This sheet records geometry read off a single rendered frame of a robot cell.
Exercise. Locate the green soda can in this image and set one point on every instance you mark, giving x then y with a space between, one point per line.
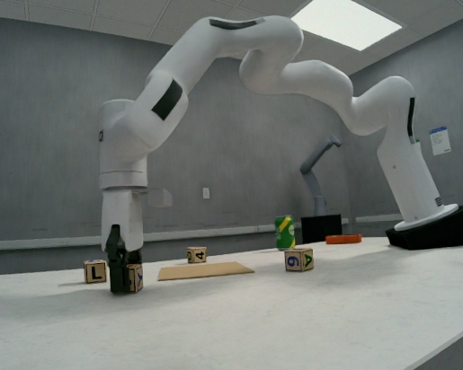
284 230

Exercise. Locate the wooden alphabet block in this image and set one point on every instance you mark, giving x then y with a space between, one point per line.
299 259
95 271
136 278

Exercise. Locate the tan square mat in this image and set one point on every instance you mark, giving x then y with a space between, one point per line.
203 271

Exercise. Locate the tan cardboard block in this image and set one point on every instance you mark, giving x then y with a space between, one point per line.
196 255

